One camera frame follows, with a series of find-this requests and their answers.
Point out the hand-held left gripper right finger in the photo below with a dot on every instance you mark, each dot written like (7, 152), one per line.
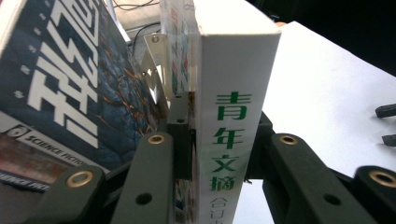
(258, 155)

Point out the white book green lettering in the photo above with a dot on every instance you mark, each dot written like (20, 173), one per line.
(230, 77)

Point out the dark blue science fiction magazine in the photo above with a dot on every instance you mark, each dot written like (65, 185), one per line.
(77, 77)

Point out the black curtain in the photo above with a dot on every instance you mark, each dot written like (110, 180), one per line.
(342, 25)

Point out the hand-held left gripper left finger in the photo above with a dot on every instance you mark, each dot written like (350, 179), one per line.
(182, 146)

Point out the beige book rack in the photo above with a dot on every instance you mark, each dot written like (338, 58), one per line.
(155, 62)

